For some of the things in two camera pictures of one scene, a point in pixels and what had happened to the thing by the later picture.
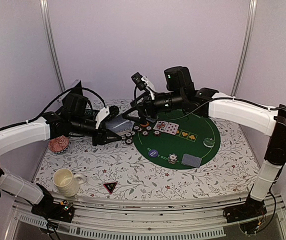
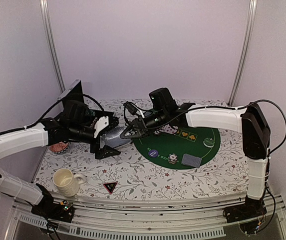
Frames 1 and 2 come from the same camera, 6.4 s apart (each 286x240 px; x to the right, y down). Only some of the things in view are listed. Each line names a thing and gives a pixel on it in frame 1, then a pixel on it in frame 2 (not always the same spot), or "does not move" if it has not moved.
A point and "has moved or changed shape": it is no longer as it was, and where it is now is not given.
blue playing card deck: [120, 125] has moved or changed shape
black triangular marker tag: [110, 186] does not move
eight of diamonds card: [171, 128] does not move
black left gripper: [102, 135] to [100, 153]
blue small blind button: [152, 153] does not move
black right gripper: [146, 102] to [140, 127]
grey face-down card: [189, 160] does not move
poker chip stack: [172, 158] does not move
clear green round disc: [209, 142] does not move
